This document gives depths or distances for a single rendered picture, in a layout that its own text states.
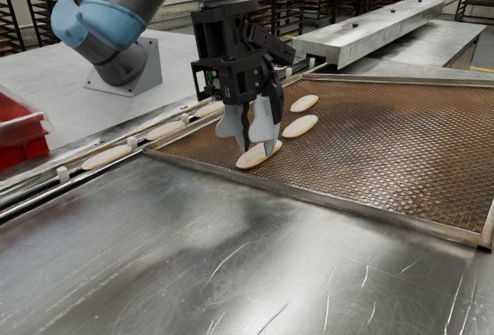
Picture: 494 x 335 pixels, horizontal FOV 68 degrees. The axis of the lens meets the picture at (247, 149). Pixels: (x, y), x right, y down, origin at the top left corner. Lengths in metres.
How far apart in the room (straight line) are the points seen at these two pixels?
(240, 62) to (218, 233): 0.20
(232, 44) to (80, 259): 0.29
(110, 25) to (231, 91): 0.17
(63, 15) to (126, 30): 0.52
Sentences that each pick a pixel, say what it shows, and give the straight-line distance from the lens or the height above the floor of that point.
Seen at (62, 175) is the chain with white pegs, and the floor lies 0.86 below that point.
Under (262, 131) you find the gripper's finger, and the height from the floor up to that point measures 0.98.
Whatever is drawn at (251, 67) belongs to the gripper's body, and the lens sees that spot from 0.46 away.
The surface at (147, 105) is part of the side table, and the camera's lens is 1.01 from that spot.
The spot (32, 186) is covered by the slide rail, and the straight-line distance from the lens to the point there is 0.70.
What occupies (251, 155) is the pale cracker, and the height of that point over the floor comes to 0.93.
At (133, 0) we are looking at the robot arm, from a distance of 0.51.
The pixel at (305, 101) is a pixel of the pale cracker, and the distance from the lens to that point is 0.75.
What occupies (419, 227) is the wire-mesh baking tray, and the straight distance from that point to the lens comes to 0.39.
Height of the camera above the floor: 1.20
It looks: 30 degrees down
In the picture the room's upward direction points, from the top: straight up
